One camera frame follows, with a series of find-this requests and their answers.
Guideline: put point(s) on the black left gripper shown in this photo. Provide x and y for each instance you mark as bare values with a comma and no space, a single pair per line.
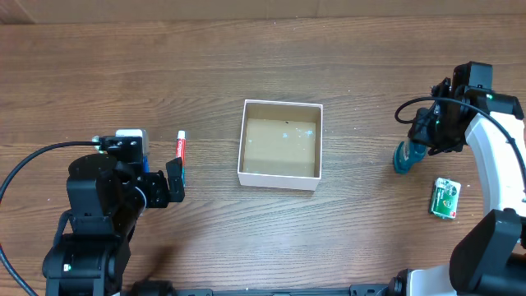
155,189

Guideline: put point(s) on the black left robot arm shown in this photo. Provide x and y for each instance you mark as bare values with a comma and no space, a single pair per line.
91,247

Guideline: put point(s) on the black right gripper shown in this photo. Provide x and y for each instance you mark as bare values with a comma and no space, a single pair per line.
424,134

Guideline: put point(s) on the teal Listerine mouthwash bottle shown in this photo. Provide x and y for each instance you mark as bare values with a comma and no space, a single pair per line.
407,154

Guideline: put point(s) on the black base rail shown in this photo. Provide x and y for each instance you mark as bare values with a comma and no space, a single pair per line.
165,288

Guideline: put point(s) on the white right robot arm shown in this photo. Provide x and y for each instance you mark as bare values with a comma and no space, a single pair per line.
468,112

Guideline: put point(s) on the blue disposable razor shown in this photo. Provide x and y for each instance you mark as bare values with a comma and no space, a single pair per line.
146,166

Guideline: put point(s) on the Colgate toothpaste tube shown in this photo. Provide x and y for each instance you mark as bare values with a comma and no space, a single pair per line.
181,150

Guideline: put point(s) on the green Dettol soap bar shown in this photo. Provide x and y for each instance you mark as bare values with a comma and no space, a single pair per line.
444,198

